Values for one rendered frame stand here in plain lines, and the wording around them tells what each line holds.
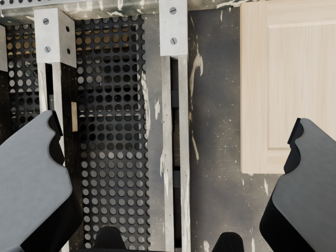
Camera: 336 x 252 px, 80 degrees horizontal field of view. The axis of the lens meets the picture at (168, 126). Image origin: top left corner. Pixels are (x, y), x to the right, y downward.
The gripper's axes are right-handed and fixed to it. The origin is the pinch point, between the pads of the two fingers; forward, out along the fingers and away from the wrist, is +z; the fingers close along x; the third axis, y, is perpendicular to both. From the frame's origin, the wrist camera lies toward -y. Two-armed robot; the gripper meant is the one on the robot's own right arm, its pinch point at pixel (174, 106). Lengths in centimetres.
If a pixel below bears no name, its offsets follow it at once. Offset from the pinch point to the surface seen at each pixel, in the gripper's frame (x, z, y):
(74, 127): -26.6, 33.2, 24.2
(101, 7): -18.4, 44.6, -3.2
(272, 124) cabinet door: 23.6, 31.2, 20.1
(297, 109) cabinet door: 28.8, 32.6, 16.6
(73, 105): -26.9, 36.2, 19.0
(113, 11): -16.0, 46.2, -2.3
